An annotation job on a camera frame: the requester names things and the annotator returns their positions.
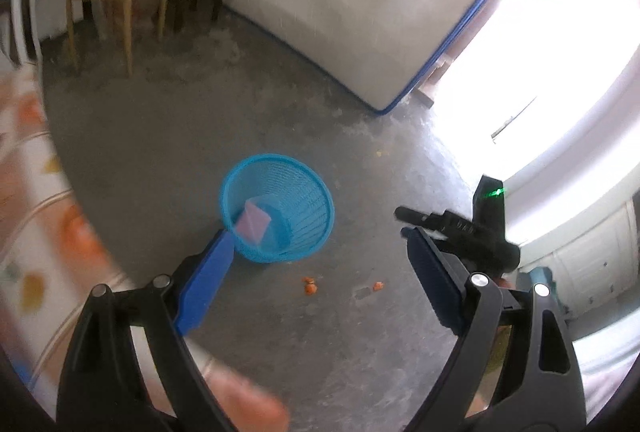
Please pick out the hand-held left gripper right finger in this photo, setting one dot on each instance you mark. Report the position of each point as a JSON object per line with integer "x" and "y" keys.
{"x": 437, "y": 284}

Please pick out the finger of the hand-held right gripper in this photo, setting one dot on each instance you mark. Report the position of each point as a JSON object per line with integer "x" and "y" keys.
{"x": 412, "y": 215}

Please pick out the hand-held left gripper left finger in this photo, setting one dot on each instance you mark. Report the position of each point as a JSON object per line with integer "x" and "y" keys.
{"x": 205, "y": 282}

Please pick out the pink paper piece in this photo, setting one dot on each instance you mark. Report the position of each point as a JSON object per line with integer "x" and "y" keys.
{"x": 255, "y": 222}

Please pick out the blue mesh basket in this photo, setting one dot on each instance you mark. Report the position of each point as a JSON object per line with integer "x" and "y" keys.
{"x": 300, "y": 192}

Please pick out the white cabinet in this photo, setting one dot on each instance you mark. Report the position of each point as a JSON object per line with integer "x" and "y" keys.
{"x": 590, "y": 257}

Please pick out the leaf printed checked tablecloth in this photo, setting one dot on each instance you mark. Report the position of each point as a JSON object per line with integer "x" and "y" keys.
{"x": 30, "y": 192}

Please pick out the white mattress with blue edge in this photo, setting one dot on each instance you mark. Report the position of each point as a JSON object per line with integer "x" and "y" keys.
{"x": 350, "y": 2}

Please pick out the white chair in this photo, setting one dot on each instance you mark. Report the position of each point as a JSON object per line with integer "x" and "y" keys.
{"x": 20, "y": 37}

